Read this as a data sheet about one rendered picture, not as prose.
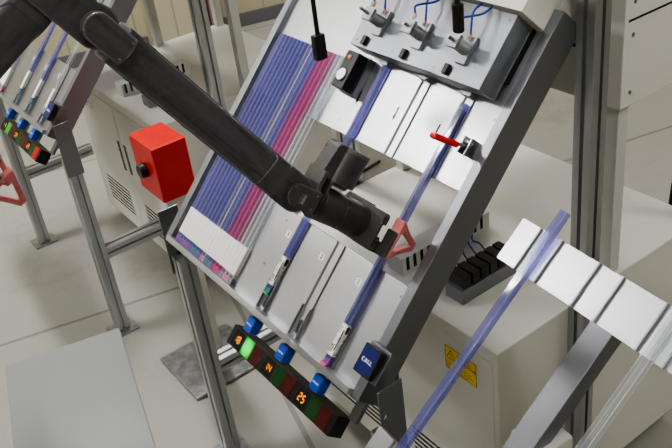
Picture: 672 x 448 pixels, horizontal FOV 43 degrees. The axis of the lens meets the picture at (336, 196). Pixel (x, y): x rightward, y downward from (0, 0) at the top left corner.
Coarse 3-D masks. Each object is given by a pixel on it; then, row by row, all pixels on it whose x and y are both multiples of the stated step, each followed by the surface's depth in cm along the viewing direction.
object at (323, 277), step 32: (288, 224) 166; (256, 256) 169; (320, 256) 157; (352, 256) 152; (256, 288) 166; (288, 288) 160; (320, 288) 154; (352, 288) 149; (384, 288) 144; (288, 320) 157; (320, 320) 152; (384, 320) 142; (320, 352) 150; (352, 352) 145; (352, 384) 143
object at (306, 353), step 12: (168, 240) 187; (204, 264) 177; (216, 276) 172; (228, 288) 168; (240, 300) 165; (252, 312) 161; (264, 312) 162; (276, 324) 157; (288, 336) 153; (300, 348) 150; (312, 360) 147; (324, 372) 145; (336, 372) 145; (336, 384) 142; (348, 384) 142
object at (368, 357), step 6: (366, 348) 137; (372, 348) 136; (366, 354) 137; (372, 354) 136; (378, 354) 135; (360, 360) 137; (366, 360) 136; (372, 360) 135; (360, 366) 137; (366, 366) 136; (372, 366) 135; (360, 372) 136; (366, 372) 136
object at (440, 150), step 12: (468, 108) 144; (456, 120) 144; (444, 132) 145; (444, 144) 144; (432, 156) 145; (432, 168) 144; (420, 180) 145; (420, 192) 144; (408, 204) 145; (408, 216) 145; (384, 264) 145; (372, 276) 145; (360, 300) 145; (348, 312) 146; (348, 324) 145; (324, 360) 146
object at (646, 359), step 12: (660, 336) 102; (648, 348) 102; (660, 348) 102; (648, 360) 102; (636, 372) 102; (624, 384) 102; (636, 384) 102; (612, 396) 103; (624, 396) 102; (612, 408) 102; (600, 420) 102; (612, 420) 102; (588, 432) 103; (600, 432) 102; (588, 444) 102
